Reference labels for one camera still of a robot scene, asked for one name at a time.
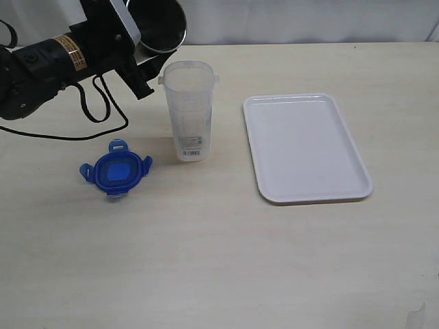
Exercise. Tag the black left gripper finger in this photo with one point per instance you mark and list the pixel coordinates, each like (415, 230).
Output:
(133, 78)

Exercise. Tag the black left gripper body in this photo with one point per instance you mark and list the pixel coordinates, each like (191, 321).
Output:
(104, 49)

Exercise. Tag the stainless steel cup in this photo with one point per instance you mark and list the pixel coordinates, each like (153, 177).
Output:
(162, 24)

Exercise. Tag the blue plastic lid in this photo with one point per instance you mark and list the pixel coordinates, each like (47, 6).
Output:
(118, 171)

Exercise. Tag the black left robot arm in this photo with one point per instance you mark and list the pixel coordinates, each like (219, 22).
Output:
(33, 75)

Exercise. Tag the clear plastic tall container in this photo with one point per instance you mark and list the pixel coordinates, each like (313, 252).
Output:
(188, 87)

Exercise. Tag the white backdrop curtain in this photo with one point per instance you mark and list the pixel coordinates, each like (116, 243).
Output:
(256, 22)

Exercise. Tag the white rectangular tray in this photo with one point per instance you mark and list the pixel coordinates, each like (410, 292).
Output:
(302, 150)

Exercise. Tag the wrist camera mount block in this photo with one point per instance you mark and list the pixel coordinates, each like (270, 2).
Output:
(126, 24)

